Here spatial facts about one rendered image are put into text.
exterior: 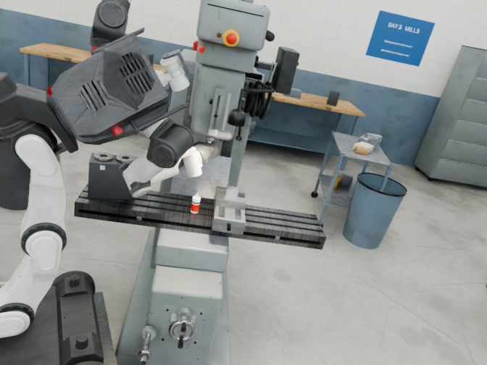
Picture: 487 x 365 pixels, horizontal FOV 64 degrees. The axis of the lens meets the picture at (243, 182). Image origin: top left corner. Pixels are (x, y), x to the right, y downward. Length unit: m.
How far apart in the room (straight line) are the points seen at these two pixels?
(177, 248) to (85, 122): 0.84
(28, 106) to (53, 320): 0.93
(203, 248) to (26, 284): 0.73
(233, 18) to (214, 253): 1.02
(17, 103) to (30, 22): 5.19
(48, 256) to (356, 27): 5.52
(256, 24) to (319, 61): 4.70
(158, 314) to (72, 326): 0.36
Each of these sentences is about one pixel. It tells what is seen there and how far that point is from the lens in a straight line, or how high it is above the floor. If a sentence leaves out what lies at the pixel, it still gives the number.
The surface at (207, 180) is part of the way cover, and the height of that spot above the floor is 0.93.
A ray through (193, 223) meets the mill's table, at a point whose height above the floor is 0.88.
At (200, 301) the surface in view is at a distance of 1.82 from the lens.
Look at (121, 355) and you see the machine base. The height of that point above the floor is 0.20.
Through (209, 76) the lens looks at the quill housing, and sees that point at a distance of 1.71.
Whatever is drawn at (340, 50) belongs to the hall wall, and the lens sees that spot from 6.29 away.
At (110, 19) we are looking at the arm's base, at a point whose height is 1.76.
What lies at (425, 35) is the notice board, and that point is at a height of 2.02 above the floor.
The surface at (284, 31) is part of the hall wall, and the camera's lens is 6.07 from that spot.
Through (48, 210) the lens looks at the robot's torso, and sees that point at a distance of 1.47.
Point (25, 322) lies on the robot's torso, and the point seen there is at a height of 0.69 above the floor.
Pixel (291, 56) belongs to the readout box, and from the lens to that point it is 2.02.
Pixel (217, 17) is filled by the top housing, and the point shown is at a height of 1.82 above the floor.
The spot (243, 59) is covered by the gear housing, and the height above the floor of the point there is 1.68.
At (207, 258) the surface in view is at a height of 0.78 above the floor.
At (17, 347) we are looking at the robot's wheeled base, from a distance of 1.79.
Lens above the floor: 1.87
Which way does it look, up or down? 24 degrees down
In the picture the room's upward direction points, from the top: 13 degrees clockwise
